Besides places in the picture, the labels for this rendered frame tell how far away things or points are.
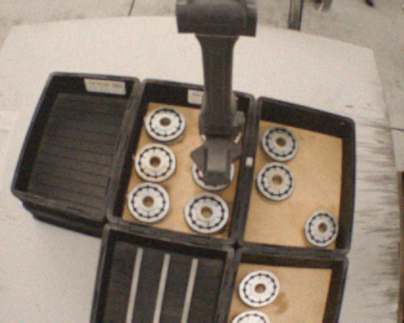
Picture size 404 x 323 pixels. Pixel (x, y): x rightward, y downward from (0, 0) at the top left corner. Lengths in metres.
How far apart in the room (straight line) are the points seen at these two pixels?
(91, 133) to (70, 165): 0.11
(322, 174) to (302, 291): 0.34
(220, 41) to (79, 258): 0.83
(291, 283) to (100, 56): 1.00
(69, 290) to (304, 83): 1.04
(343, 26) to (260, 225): 2.00
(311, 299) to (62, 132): 0.84
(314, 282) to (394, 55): 2.10
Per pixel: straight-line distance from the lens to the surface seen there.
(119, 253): 1.12
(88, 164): 1.22
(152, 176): 1.15
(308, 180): 1.22
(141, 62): 1.54
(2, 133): 1.53
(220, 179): 0.94
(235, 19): 0.57
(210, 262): 1.11
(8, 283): 1.34
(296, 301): 1.13
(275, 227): 1.16
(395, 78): 2.81
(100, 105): 1.30
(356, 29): 2.96
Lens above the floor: 1.91
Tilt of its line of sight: 65 degrees down
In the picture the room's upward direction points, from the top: 7 degrees clockwise
